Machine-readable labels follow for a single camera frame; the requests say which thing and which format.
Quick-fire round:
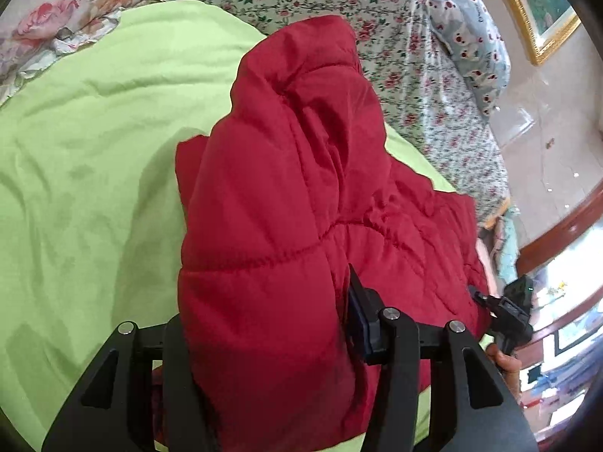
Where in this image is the pale large rose quilt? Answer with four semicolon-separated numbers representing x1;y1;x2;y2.
0;0;159;104

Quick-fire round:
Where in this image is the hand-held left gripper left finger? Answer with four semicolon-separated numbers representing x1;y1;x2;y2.
41;313;217;452

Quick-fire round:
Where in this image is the blue pillow with red prints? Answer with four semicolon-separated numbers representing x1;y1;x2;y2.
426;0;512;119

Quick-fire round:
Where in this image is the light blue cloth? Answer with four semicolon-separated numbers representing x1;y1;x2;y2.
490;211;525;284

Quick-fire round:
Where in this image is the small red rose bedsheet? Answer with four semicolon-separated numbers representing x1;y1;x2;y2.
155;0;512;228

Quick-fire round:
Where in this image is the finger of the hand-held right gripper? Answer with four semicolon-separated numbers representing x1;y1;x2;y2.
468;284;503;314

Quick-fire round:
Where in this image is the brown wooden furniture edge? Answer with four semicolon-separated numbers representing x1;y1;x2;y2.
516;192;603;276

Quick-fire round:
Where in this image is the gold picture frame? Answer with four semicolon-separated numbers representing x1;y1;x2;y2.
483;0;583;67

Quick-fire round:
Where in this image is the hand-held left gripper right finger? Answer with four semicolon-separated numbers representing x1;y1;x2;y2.
349;264;540;452

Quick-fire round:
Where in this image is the red quilted puffer jacket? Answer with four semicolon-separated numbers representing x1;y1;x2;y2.
151;14;494;452

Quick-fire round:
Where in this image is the person's right hand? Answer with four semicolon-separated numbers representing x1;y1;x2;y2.
485;341;523;399

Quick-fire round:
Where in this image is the light green blanket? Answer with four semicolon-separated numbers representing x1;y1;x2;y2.
0;0;460;452

